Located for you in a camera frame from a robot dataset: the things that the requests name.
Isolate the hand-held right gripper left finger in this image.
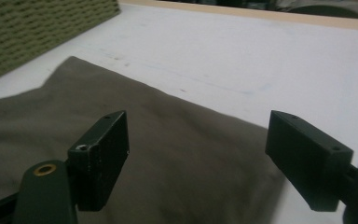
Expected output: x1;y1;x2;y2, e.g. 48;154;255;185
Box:
67;110;131;213

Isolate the green woven basket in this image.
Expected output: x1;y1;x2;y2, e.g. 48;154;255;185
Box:
0;0;120;87

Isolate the grey-green printed t-shirt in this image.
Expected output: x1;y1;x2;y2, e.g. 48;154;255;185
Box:
0;55;285;224

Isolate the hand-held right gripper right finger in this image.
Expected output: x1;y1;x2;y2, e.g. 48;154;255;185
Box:
265;110;354;213

